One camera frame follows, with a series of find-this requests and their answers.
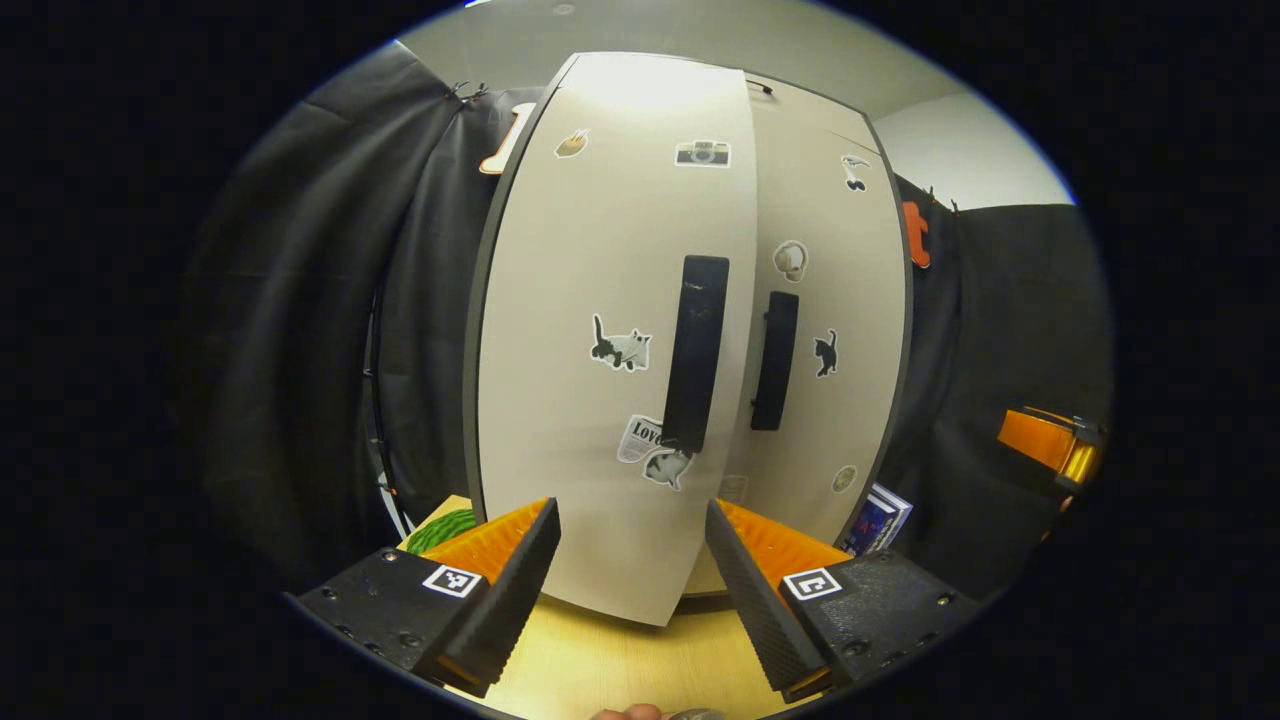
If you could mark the watermelon pattern coaster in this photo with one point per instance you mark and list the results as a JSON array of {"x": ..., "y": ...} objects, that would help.
[{"x": 440, "y": 532}]

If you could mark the white and grey cabinet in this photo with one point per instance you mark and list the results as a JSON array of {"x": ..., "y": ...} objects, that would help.
[{"x": 471, "y": 400}]

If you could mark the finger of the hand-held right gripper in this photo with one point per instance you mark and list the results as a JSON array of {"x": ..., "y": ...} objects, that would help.
[{"x": 1035, "y": 435}]

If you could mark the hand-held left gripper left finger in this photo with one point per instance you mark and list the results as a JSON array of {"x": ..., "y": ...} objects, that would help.
[{"x": 520, "y": 580}]

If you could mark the blue grey book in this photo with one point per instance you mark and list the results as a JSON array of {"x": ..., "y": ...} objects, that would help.
[{"x": 875, "y": 520}]

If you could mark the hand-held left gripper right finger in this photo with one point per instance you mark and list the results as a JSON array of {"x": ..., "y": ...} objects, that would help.
[{"x": 750, "y": 590}]

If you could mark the black backdrop cloth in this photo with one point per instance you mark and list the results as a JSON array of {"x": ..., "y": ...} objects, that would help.
[{"x": 300, "y": 300}]

